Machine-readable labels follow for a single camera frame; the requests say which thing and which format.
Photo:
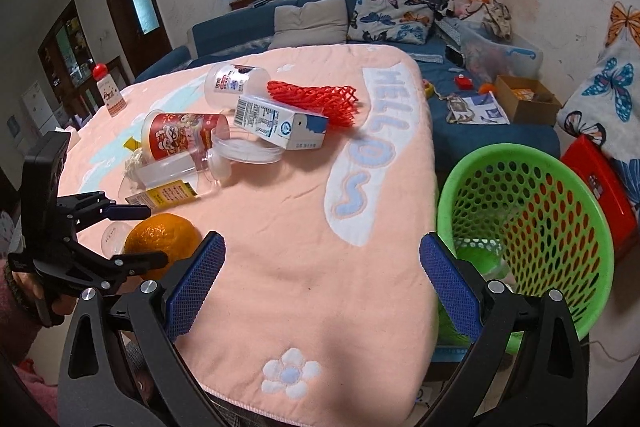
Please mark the white blue milk carton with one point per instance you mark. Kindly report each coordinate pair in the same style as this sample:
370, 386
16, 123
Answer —
280, 124

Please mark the clear plastic tube container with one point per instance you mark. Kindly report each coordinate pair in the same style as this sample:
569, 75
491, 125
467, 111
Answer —
170, 169

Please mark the small orange ball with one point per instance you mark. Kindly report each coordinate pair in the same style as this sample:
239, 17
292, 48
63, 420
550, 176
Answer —
486, 88

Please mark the clear plastic storage box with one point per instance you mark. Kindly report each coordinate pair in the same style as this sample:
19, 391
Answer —
495, 52

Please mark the clear plastic lid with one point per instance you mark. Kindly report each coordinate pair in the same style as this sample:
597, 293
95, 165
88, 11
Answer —
224, 150

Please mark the pink printed blanket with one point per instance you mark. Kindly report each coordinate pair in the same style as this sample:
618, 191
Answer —
300, 257

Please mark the small red toy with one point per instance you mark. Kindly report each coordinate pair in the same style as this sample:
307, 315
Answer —
464, 82

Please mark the butterfly print blanket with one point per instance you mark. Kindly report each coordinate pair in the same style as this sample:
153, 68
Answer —
610, 87

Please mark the red plastic stool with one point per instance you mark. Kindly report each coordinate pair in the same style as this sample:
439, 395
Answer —
600, 187

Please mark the pile of plush toys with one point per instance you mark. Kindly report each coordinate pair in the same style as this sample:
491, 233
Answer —
487, 14

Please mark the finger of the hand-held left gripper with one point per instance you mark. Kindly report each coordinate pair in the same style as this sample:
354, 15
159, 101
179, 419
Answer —
125, 211
135, 262

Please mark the dark wooden cabinet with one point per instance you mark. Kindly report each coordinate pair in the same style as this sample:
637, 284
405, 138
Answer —
67, 57

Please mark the red foam fruit net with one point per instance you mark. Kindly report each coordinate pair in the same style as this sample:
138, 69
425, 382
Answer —
315, 99

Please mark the person's left forearm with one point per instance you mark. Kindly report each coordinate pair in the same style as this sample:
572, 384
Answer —
15, 327

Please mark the cardboard box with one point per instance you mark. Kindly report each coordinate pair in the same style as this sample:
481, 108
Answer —
520, 107

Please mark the yellow snack wrapper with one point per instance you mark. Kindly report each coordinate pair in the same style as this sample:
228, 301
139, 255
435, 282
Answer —
131, 143

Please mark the blue sofa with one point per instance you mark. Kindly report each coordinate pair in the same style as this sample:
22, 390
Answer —
235, 32

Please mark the clear plastic cup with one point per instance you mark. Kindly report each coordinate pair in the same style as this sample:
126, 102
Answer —
230, 82

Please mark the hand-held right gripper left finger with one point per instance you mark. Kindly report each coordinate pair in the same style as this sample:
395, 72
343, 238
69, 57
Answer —
197, 287

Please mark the beige pillow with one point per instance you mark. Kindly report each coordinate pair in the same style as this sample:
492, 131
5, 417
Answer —
310, 22

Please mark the crumpled white wrapper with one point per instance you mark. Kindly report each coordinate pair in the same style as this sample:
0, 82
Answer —
132, 169

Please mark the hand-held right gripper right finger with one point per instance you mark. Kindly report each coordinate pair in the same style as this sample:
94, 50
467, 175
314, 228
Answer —
450, 287

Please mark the brown wooden door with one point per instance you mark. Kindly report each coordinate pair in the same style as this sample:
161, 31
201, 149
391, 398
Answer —
137, 7

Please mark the white appliance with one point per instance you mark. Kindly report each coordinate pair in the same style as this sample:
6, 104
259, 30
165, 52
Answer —
40, 112

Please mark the green plastic basket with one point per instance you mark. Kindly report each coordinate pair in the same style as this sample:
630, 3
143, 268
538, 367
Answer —
590, 227

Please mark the printed paper sheet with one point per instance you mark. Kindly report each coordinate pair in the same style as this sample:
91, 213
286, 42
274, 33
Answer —
480, 109

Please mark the yellow labelled packet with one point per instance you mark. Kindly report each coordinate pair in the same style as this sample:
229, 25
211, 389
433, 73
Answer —
167, 194

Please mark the orange fruit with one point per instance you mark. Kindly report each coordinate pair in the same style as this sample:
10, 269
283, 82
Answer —
160, 234

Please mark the small bottle with red cap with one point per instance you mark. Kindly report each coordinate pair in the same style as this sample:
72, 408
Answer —
110, 94

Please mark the person's left hand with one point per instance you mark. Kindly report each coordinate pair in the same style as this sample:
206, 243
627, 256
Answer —
30, 289

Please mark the red printed paper cup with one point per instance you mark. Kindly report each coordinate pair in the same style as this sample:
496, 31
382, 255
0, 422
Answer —
185, 137

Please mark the butterfly print pillow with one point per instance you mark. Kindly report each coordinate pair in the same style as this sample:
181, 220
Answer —
390, 14

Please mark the small clear cup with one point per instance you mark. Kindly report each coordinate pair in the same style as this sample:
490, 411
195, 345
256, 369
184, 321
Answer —
114, 238

